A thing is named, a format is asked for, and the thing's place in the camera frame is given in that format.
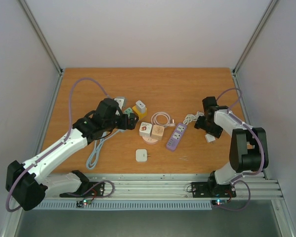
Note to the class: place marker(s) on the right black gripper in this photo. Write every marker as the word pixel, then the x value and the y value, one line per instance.
pixel 203 123

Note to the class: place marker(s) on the white 66W charger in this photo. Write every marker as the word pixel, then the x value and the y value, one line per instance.
pixel 141 107

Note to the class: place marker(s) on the small white charger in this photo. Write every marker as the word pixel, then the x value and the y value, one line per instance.
pixel 210 139

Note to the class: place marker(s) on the pink round socket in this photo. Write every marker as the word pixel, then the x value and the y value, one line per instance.
pixel 150 141

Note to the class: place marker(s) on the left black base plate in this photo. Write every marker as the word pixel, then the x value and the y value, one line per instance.
pixel 86 189

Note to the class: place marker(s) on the white flat charger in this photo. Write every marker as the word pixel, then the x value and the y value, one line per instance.
pixel 141 155

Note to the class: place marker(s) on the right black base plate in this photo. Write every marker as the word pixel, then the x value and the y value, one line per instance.
pixel 207 190

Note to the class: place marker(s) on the aluminium rail frame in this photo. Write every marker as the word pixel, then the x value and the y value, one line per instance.
pixel 173 186

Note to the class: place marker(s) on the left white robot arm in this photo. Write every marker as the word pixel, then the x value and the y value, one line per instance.
pixel 29 182

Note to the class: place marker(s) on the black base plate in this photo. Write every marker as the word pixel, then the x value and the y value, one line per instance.
pixel 86 189
pixel 207 190

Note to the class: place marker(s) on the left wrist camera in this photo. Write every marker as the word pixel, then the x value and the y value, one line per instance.
pixel 121 102

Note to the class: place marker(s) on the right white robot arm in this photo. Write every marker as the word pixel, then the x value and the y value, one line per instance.
pixel 248 153

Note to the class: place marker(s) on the grey slotted cable duct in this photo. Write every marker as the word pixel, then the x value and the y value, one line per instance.
pixel 121 205

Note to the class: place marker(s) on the white cube socket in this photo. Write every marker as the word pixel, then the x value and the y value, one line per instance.
pixel 145 129

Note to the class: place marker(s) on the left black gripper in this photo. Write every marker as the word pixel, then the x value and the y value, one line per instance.
pixel 132 122

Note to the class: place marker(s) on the green charger plug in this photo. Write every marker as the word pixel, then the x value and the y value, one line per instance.
pixel 129 111

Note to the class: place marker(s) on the purple power strip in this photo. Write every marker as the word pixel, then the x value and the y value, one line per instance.
pixel 176 137

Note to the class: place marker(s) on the yellow cube socket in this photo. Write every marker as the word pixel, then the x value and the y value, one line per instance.
pixel 139 113

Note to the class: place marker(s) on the beige cube socket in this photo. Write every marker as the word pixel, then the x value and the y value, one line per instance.
pixel 157 132

